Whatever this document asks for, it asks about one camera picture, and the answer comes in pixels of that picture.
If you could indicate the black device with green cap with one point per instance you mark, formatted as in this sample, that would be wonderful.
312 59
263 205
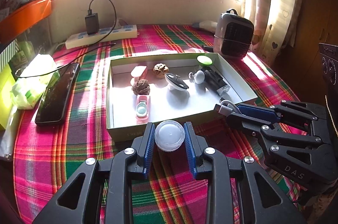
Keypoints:
214 80

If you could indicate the orange box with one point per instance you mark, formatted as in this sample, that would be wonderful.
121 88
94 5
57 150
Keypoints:
24 18

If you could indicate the white cardboard box tray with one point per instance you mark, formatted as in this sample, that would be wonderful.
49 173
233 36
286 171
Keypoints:
196 104

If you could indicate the pink case with teal insert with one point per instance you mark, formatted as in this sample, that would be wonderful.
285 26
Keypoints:
142 107

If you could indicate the black smartphone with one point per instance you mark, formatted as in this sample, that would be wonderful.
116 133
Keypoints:
54 101

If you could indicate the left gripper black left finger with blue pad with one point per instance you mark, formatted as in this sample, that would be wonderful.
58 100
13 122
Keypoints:
79 199

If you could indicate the clear round lidded jar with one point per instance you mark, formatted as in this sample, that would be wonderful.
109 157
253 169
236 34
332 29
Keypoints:
169 135

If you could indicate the small grey black heater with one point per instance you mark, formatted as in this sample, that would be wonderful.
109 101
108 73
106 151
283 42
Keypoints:
233 35

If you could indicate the black charger adapter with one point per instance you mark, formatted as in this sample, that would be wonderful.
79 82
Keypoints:
91 23

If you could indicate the brown walnut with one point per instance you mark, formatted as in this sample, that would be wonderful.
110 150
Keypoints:
141 87
160 70

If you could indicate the white round black-faced gadget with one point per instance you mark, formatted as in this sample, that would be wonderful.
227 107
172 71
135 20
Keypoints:
175 82

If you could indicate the yellow green box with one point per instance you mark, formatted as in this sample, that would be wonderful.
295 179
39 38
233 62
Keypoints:
6 83

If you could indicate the black camera box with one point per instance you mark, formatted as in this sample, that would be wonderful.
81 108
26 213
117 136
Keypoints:
329 64

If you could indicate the white green tissue pack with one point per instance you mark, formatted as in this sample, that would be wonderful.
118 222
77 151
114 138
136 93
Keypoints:
33 81

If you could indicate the white power strip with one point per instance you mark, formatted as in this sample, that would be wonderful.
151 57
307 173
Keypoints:
103 35

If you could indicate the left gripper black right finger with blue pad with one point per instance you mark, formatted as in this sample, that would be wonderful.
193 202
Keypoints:
260 199

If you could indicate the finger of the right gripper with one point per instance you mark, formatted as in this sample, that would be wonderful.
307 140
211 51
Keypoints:
295 114
267 131

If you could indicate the pink oblong case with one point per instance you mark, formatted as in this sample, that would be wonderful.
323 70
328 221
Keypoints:
138 73

